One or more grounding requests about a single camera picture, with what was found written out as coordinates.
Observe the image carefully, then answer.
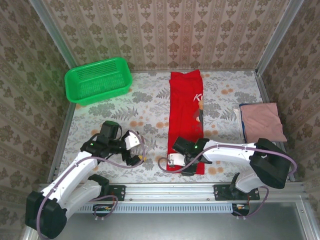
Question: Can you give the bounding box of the red t-shirt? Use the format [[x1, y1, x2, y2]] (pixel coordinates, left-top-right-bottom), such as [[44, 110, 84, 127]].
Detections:
[[166, 69, 206, 176]]

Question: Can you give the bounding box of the floral table cloth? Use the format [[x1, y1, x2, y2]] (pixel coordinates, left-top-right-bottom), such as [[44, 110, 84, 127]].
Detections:
[[56, 71, 288, 183]]

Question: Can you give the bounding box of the green plastic basket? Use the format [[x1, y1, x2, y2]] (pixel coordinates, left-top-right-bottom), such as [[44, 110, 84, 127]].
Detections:
[[64, 57, 133, 104]]

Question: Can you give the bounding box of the grey metal panel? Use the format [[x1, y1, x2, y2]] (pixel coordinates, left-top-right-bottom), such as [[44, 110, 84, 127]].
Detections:
[[22, 202, 320, 240]]

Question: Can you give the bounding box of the blue folded t-shirt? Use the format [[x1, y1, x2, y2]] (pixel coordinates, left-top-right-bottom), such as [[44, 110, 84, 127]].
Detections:
[[239, 103, 249, 144]]

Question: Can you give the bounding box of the black wiring connector box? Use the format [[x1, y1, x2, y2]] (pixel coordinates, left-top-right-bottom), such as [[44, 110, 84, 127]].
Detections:
[[231, 203, 251, 216]]

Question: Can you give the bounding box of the pink folded t-shirt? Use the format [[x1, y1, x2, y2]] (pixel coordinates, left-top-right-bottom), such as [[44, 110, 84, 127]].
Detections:
[[239, 102, 288, 144]]

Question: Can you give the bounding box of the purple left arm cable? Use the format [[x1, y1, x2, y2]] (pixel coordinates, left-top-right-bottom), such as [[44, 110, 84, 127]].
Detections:
[[36, 129, 146, 238]]

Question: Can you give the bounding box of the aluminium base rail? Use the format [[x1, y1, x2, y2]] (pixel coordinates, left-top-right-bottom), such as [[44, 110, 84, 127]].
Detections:
[[37, 183, 306, 201]]

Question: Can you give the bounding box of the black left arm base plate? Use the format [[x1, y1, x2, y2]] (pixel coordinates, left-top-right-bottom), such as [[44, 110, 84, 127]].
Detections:
[[99, 184, 126, 201]]

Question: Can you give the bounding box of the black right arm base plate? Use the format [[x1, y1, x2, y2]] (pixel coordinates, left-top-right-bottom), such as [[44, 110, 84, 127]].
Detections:
[[213, 184, 261, 201]]

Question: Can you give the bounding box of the grey slotted cable duct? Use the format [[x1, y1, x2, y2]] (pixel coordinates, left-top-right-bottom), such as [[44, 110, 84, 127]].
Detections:
[[74, 202, 236, 214]]

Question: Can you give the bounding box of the aluminium frame post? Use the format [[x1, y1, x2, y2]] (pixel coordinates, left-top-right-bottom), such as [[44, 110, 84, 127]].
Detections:
[[29, 0, 77, 68], [256, 0, 305, 73]]

